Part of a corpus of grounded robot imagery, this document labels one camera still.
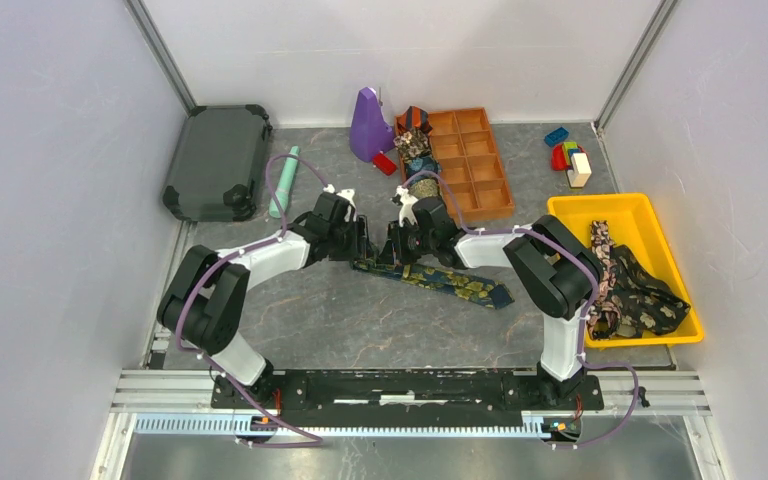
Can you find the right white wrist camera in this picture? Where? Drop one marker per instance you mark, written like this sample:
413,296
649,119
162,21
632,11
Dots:
405,201

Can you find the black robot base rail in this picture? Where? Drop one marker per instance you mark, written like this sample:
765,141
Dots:
421,397

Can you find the dark green hard case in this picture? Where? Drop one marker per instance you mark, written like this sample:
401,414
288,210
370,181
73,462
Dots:
218,164

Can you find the orange navy striped rolled tie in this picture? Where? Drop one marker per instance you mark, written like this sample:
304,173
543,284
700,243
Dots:
415,118

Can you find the colourful toy block stack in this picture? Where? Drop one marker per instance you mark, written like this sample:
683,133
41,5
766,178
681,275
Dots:
561,159

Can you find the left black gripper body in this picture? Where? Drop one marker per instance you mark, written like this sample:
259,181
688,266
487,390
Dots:
349,241

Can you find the brown floral rolled tie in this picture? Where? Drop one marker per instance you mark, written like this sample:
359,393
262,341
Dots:
412,144

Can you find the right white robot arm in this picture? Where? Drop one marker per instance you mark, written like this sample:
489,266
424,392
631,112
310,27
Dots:
558,273

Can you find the yellow plastic bin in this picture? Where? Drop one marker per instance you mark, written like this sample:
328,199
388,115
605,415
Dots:
632,222

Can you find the white toy block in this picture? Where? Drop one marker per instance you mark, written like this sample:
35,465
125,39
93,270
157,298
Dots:
580,171

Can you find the purple metronome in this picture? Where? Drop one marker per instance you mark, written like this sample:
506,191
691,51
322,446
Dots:
369,133

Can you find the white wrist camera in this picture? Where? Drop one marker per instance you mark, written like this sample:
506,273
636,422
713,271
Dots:
346,196
405,201

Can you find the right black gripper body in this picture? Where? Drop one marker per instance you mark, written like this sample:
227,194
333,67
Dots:
409,243

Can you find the olive gold rolled tie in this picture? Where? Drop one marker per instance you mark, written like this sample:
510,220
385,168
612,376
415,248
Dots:
427,187

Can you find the blue toy brick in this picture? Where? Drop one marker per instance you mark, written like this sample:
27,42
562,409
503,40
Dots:
556,136

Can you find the red block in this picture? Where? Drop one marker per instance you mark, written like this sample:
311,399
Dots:
384,164

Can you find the navy yellow floral tie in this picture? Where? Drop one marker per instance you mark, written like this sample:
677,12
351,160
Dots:
481,291

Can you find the black gold floral tie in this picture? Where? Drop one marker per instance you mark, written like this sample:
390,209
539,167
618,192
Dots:
637,302

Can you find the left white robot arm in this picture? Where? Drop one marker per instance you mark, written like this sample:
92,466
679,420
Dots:
203,303

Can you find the blue patterned rolled tie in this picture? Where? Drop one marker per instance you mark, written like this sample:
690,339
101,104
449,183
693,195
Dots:
421,163

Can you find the mint green flashlight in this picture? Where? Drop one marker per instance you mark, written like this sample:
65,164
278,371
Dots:
285,182

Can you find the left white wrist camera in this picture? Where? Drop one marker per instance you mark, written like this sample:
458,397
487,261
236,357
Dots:
346,196

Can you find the pink floral dark tie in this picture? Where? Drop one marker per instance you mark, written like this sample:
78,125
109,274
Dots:
602,265

